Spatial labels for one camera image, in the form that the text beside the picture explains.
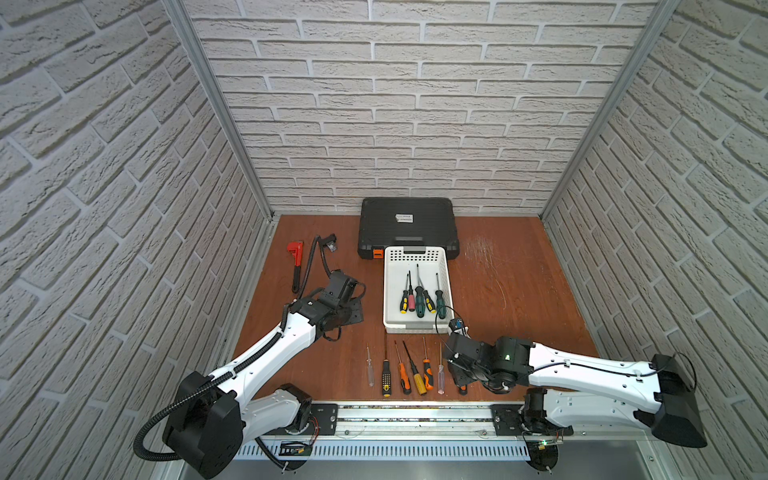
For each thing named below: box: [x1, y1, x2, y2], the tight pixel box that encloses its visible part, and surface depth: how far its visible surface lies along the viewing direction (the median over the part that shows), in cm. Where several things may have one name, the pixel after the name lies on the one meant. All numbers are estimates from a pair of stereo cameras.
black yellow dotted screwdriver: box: [382, 333, 392, 398], surface depth 81 cm
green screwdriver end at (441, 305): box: [435, 272, 446, 319], surface depth 94 cm
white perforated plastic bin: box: [383, 246, 455, 334], surface depth 99 cm
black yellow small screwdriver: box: [399, 273, 409, 314], surface depth 94 cm
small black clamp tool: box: [316, 233, 337, 253], surface depth 111 cm
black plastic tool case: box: [358, 197, 460, 260], surface depth 112 cm
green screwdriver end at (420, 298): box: [415, 264, 425, 318], surface depth 95 cm
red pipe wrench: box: [286, 241, 304, 294], surface depth 105 cm
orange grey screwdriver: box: [394, 340, 412, 395], surface depth 81 cm
